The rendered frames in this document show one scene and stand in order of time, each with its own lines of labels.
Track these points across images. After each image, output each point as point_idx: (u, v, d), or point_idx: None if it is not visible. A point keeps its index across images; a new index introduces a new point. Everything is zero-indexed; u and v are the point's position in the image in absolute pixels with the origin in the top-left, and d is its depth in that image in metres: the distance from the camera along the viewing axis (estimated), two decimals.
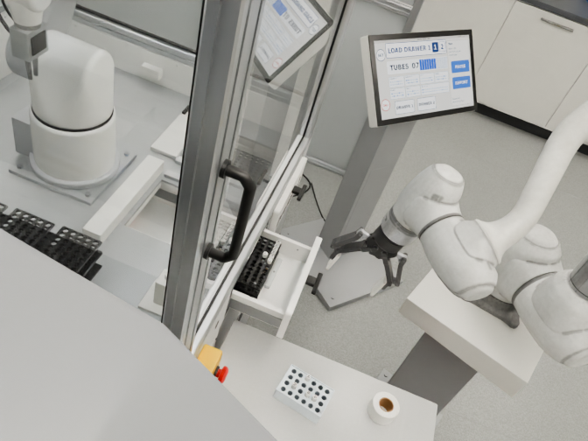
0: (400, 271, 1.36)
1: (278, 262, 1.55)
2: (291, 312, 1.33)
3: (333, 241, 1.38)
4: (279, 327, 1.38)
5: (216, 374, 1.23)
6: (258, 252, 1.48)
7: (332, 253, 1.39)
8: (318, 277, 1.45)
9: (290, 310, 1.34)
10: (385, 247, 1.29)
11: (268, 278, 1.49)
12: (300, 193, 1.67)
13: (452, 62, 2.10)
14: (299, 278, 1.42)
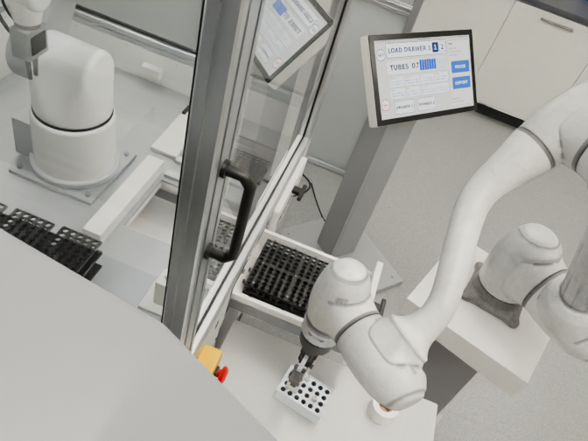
0: None
1: None
2: None
3: (294, 381, 1.25)
4: None
5: (216, 374, 1.23)
6: None
7: None
8: (381, 304, 1.44)
9: None
10: (332, 347, 1.18)
11: None
12: (300, 193, 1.67)
13: (452, 62, 2.10)
14: None
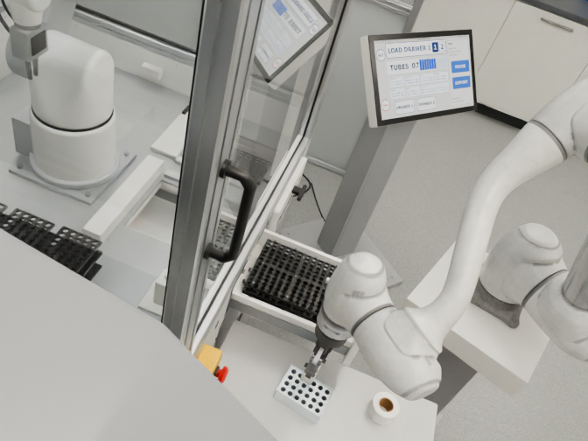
0: None
1: None
2: None
3: (310, 372, 1.28)
4: (346, 355, 1.37)
5: (216, 374, 1.23)
6: (320, 277, 1.47)
7: None
8: None
9: None
10: (346, 340, 1.21)
11: None
12: (300, 193, 1.67)
13: (452, 62, 2.10)
14: None
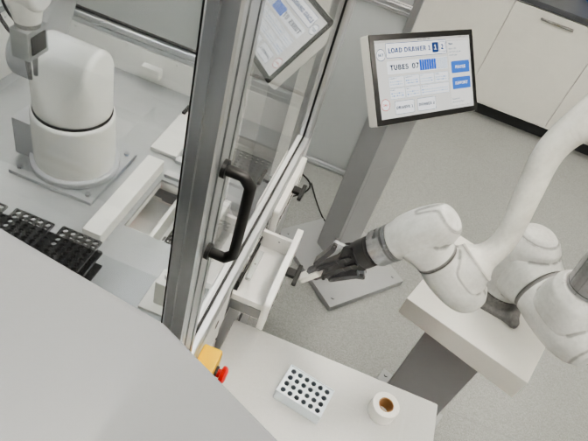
0: (347, 278, 1.39)
1: (260, 254, 1.55)
2: (269, 304, 1.34)
3: (318, 259, 1.39)
4: (258, 318, 1.38)
5: (216, 374, 1.23)
6: None
7: (311, 269, 1.41)
8: (297, 269, 1.46)
9: (269, 301, 1.34)
10: (361, 262, 1.30)
11: (248, 270, 1.50)
12: (300, 193, 1.67)
13: (452, 62, 2.10)
14: (279, 269, 1.42)
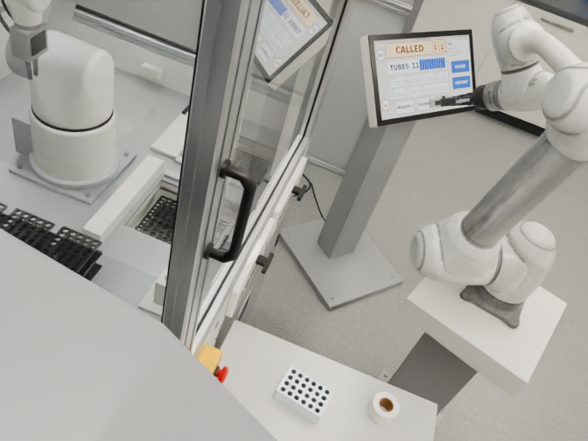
0: None
1: None
2: (238, 290, 1.34)
3: (443, 102, 1.78)
4: (227, 305, 1.39)
5: (216, 374, 1.23)
6: None
7: (439, 104, 1.82)
8: (268, 257, 1.46)
9: (237, 288, 1.35)
10: (484, 109, 1.70)
11: None
12: (300, 193, 1.67)
13: (452, 62, 2.10)
14: (249, 257, 1.42)
